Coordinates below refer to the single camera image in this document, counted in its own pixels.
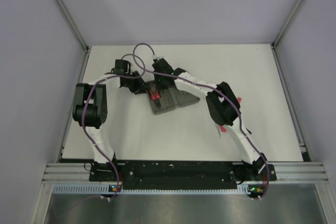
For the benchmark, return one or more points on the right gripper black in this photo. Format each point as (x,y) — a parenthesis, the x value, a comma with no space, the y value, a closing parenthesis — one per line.
(156,77)

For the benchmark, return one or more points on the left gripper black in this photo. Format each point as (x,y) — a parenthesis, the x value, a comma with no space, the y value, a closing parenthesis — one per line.
(139,86)

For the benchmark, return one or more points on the red black pliers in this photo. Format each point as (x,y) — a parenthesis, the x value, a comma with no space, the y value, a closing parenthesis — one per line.
(155,97)

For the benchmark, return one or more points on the grey plastic tool case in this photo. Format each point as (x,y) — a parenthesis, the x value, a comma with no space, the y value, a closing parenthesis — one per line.
(171,99)

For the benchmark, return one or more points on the red utility knife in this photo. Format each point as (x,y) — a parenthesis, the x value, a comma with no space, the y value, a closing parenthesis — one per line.
(221,128)

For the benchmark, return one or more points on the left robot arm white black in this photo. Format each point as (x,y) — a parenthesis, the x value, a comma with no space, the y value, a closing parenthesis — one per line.
(90,108)

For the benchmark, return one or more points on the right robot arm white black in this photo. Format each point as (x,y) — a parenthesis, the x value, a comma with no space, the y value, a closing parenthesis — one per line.
(224,110)

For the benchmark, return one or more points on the clear test screwdriver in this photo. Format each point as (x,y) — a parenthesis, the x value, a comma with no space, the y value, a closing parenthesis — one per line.
(218,133)

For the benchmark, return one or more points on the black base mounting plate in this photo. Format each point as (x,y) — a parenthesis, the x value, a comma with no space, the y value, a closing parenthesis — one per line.
(180,175)

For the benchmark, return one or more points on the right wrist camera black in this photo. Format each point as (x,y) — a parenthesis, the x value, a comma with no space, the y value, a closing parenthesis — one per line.
(162,66)

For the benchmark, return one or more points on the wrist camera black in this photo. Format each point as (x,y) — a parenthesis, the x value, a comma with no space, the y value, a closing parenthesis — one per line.
(121,66)
(162,66)

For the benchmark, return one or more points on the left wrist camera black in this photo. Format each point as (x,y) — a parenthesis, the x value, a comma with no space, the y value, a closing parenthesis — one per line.
(121,66)

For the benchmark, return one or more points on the left aluminium corner post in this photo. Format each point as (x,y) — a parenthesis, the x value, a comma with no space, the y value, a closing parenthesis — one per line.
(71,24)

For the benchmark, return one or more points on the aluminium corner post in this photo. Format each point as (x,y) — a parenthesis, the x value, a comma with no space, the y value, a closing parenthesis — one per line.
(289,20)
(71,24)

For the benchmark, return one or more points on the right aluminium corner post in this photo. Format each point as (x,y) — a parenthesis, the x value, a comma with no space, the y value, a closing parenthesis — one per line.
(289,20)

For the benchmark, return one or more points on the aluminium front frame rail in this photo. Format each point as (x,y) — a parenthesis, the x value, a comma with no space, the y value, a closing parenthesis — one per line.
(286,172)

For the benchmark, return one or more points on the grey slotted cable duct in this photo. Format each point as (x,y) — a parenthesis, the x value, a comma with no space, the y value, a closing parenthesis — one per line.
(105,189)

